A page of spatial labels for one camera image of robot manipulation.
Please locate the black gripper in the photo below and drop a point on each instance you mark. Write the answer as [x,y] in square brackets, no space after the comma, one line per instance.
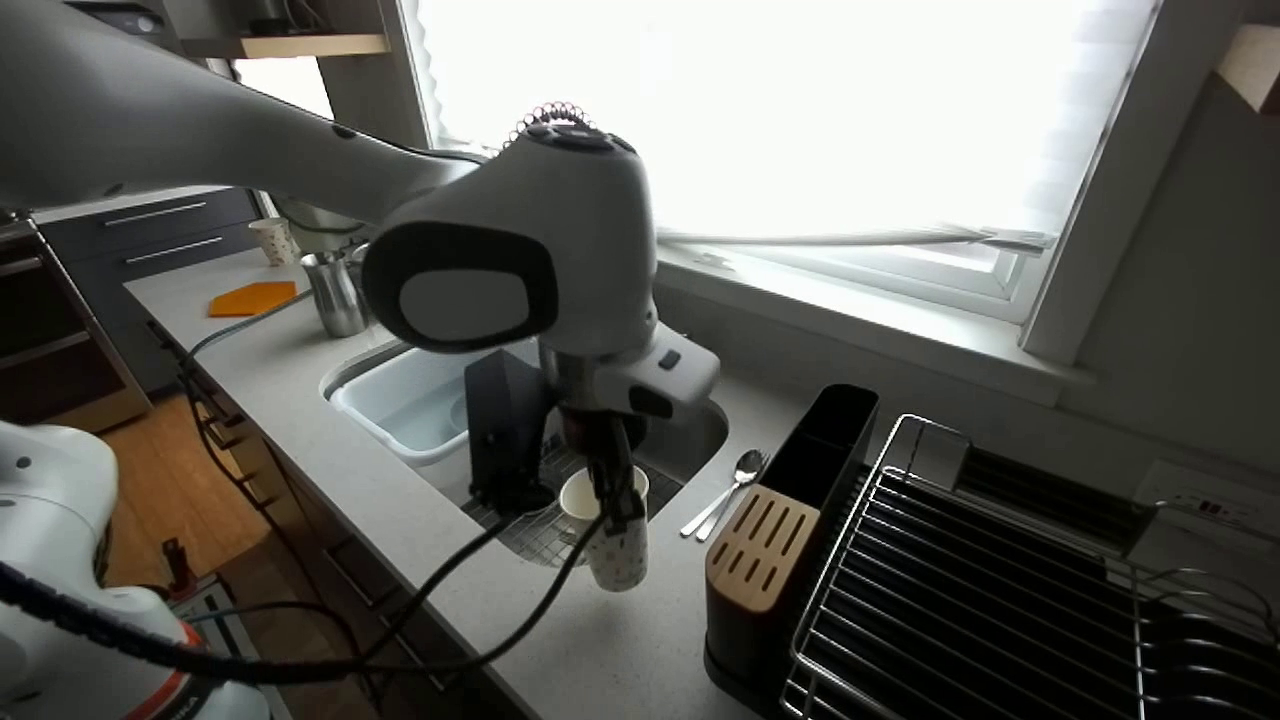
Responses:
[602,426]

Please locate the patterned paper cup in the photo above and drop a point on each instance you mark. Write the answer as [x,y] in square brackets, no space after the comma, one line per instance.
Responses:
[621,563]

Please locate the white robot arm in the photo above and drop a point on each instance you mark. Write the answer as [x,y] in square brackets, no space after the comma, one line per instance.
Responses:
[535,226]

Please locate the metal sink grid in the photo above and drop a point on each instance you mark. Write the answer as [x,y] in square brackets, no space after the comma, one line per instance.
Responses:
[547,532]

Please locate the grey kitchen sink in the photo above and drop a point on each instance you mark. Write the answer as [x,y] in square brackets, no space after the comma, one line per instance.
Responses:
[686,432]

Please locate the under-counter drawers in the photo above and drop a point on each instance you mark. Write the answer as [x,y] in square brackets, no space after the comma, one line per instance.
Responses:
[332,563]

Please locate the steel cup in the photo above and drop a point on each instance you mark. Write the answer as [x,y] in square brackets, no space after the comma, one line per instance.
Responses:
[332,303]

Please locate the silver spoon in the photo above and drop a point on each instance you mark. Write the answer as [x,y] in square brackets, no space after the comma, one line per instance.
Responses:
[751,466]

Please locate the wooden knife block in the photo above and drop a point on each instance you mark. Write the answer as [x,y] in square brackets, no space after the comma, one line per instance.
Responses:
[760,544]

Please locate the black utensil holder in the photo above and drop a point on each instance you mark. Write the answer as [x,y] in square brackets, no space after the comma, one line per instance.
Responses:
[827,447]

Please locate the white plastic wash basin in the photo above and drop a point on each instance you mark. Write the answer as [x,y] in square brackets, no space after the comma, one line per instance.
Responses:
[414,406]

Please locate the orange flat pad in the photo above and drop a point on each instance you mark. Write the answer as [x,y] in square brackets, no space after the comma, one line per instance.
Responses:
[255,298]

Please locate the small white bottle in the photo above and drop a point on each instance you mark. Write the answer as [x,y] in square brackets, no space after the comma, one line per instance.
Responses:
[277,242]

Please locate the wooden shelf board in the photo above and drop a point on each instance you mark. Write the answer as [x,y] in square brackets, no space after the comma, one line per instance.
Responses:
[314,46]

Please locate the dark low cabinet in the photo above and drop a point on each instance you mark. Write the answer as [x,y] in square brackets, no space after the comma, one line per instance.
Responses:
[55,334]

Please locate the white window frame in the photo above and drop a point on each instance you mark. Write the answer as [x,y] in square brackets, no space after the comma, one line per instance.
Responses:
[854,287]

